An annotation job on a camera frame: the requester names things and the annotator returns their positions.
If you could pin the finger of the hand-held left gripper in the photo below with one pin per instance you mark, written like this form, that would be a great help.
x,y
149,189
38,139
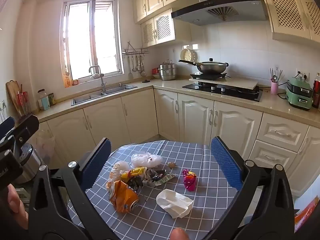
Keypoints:
x,y
6,128
27,126

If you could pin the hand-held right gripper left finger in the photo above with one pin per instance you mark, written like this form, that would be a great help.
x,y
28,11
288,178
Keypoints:
x,y
97,162

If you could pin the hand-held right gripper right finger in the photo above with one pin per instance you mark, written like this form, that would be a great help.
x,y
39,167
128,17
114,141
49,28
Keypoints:
x,y
225,162

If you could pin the pink foil wrapper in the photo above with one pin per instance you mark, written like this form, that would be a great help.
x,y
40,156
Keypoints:
x,y
188,181

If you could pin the yellow snack wrapper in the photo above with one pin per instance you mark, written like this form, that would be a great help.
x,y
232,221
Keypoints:
x,y
137,172

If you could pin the crushed orange can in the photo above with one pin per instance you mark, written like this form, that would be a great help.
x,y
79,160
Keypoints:
x,y
123,197

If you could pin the clear silver crinkled wrapper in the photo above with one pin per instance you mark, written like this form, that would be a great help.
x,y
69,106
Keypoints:
x,y
137,183

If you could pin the clear plastic bag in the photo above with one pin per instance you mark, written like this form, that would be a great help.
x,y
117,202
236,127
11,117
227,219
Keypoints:
x,y
146,160

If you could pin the small brown shell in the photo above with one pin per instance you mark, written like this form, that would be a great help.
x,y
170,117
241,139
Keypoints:
x,y
171,165

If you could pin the black snack wrapper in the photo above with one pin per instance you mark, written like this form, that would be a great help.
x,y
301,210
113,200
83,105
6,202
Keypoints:
x,y
157,175

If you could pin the green snack wrapper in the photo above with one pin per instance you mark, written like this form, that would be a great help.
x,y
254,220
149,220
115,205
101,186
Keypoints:
x,y
165,178

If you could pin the white tissue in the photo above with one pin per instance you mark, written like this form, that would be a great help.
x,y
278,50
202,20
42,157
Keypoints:
x,y
175,202

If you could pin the orange printed bag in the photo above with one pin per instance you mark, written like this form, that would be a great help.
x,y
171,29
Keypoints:
x,y
306,212

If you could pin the person's left hand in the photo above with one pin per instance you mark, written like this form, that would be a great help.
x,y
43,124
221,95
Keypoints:
x,y
16,200

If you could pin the person's right hand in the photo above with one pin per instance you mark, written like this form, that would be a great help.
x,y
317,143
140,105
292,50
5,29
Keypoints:
x,y
179,235

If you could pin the silver electric cooker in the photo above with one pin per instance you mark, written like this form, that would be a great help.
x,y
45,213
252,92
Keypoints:
x,y
31,162

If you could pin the jar with black lid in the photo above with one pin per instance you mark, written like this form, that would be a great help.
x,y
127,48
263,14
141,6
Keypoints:
x,y
44,102

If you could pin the wooden cutting board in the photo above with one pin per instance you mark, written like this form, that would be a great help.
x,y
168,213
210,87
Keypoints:
x,y
12,95

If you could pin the small green box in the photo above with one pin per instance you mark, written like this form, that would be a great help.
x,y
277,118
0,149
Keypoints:
x,y
52,99

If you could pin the cream sink base cabinet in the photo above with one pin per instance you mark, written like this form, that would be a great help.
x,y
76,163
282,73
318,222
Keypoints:
x,y
105,120

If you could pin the cream cabinet drawer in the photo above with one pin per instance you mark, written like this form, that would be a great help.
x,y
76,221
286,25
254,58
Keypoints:
x,y
282,130
270,155

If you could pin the cream stove base cabinet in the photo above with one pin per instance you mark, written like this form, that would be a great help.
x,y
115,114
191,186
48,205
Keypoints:
x,y
195,120

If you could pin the black glass gas stove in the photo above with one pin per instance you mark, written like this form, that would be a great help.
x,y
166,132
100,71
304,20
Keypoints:
x,y
225,90

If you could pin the stainless steel sink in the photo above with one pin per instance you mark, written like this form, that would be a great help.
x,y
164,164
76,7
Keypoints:
x,y
117,88

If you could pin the beige countertop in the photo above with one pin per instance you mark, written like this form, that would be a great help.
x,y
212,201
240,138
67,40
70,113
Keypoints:
x,y
272,102

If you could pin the grey checked tablecloth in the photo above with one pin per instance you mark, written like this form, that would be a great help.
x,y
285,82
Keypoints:
x,y
150,220

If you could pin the metal sink faucet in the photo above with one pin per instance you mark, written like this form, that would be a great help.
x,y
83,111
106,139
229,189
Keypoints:
x,y
102,82

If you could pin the beige stove cover board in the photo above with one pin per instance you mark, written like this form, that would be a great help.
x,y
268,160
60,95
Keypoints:
x,y
240,83

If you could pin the cream narrow base cabinet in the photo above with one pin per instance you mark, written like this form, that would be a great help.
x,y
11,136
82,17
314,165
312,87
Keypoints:
x,y
307,160

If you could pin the pink utensil holder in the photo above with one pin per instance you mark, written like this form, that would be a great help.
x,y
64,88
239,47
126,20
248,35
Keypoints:
x,y
274,88

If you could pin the hanging metal spatula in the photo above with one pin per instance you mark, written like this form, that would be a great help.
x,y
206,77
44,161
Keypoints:
x,y
130,75

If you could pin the steel wok with lid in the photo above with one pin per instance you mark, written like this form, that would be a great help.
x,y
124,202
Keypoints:
x,y
210,67

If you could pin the sliding window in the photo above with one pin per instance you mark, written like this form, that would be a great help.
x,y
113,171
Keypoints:
x,y
80,42

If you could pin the green electric grill appliance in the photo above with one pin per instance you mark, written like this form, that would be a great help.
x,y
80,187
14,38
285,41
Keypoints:
x,y
298,95

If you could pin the hanging metal ladle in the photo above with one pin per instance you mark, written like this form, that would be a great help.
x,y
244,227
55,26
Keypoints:
x,y
135,67
143,73

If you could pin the small red pot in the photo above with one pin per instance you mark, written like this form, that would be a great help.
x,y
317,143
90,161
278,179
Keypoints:
x,y
155,72

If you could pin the stainless steamer pot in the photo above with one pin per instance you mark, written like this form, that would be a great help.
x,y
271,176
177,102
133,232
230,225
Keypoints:
x,y
167,71

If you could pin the white perforated steamer tray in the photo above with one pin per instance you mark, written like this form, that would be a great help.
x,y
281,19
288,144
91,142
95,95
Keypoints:
x,y
187,55

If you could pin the red sauce bottle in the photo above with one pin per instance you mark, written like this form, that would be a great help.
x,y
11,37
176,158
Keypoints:
x,y
317,92

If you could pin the metal utensil rack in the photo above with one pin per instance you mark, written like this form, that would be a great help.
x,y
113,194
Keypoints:
x,y
135,51

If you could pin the small cream lattice cabinet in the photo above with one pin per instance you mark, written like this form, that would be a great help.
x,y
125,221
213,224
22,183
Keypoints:
x,y
162,27

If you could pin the black range hood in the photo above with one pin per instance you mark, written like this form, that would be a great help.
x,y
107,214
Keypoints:
x,y
190,17

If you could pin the large cream lattice cabinet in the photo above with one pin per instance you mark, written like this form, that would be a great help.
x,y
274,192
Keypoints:
x,y
285,12

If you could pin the white wall outlet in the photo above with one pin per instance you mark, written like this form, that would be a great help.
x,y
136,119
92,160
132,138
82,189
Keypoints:
x,y
302,74
3,106

